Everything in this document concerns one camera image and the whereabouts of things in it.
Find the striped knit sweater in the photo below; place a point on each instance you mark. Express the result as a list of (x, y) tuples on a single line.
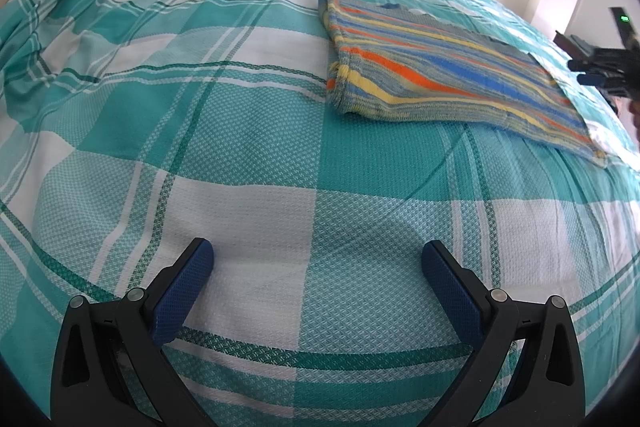
[(425, 57)]

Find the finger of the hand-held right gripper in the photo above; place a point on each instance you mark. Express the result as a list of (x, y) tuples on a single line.
[(595, 59), (595, 79)]

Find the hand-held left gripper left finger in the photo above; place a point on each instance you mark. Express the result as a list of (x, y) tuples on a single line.
[(182, 292)]

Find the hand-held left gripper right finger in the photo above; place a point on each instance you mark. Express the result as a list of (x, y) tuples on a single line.
[(452, 292)]

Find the teal checked blanket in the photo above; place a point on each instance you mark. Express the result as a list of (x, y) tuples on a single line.
[(250, 132)]

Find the brown wooden dresser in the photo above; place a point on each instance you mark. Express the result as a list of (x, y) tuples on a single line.
[(572, 44)]

